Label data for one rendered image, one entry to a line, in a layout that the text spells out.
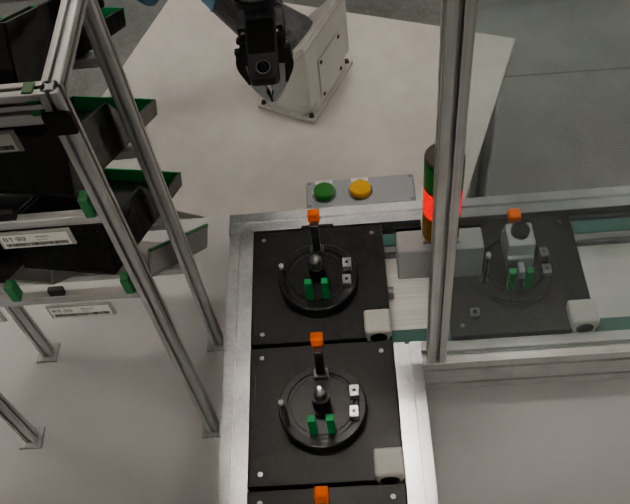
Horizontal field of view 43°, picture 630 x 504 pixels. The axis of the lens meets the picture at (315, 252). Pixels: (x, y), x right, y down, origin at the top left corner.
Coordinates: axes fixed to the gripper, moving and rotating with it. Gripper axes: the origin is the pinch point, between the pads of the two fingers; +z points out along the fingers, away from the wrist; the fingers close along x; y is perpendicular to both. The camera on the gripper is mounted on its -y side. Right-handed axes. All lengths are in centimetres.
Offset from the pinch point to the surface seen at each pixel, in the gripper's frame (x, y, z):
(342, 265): -9.4, -17.7, 24.4
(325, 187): -6.9, 2.1, 26.2
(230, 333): 10.7, -28.2, 27.4
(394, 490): -15, -58, 26
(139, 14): 76, 190, 123
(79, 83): 96, 149, 123
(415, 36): -30, 57, 37
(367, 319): -13.1, -29.0, 24.4
